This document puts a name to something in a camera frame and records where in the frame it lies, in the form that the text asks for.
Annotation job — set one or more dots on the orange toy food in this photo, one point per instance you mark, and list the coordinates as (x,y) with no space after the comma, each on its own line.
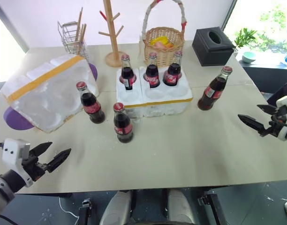
(161,45)

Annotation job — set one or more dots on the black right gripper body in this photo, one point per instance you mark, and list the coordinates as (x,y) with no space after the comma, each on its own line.
(278,120)

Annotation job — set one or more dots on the grey robot leg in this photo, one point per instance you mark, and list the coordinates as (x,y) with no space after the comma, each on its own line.
(179,206)
(117,208)

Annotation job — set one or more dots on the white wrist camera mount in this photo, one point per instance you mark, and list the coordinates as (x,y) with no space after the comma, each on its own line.
(11,146)
(285,102)

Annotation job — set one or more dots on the grey right robot leg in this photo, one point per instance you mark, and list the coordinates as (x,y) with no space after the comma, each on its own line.
(179,206)

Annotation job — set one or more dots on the black metal table leg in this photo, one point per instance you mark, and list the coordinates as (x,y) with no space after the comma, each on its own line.
(212,206)
(85,212)

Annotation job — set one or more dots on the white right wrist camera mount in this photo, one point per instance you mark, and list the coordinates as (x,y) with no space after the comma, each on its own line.
(285,102)

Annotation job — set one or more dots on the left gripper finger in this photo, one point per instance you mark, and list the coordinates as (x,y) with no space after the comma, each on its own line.
(41,148)
(59,159)

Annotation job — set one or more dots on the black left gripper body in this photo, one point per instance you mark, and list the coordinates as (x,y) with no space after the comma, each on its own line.
(34,167)

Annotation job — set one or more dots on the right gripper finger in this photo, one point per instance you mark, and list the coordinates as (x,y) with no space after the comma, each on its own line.
(269,109)
(252,123)

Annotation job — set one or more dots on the wooden chopstick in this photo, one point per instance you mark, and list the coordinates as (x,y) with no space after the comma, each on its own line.
(79,23)
(82,32)
(85,31)

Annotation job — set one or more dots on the green potted plant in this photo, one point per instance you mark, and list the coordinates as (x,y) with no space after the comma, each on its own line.
(245,37)

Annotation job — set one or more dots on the purple round mat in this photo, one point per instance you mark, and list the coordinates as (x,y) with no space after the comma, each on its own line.
(17,120)

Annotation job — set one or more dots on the glass cola bottle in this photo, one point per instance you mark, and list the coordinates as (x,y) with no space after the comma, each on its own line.
(172,75)
(128,75)
(123,126)
(211,91)
(92,105)
(152,75)

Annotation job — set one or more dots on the yellow toy food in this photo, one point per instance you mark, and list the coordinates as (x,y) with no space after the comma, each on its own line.
(161,39)

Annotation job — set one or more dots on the white foam bottle tray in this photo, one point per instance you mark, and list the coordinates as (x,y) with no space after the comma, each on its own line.
(155,103)

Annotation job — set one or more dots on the black tissue box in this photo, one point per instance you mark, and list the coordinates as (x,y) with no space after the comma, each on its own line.
(211,51)

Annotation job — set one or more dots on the wooden mug tree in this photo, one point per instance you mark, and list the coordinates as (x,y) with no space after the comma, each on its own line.
(113,35)

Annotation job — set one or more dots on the teal bowl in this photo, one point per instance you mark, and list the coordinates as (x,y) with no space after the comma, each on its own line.
(248,57)

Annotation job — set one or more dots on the black chair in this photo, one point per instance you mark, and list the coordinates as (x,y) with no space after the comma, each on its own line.
(281,90)

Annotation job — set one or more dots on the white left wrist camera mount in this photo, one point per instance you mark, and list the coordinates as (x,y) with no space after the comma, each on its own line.
(11,146)

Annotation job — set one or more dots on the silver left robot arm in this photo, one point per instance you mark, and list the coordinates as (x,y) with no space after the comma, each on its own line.
(2,185)

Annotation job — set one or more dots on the white foam lid yellow tape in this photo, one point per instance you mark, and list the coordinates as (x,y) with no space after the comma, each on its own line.
(45,93)

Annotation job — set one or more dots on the grey left robot leg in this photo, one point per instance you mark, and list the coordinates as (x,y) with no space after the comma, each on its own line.
(117,208)

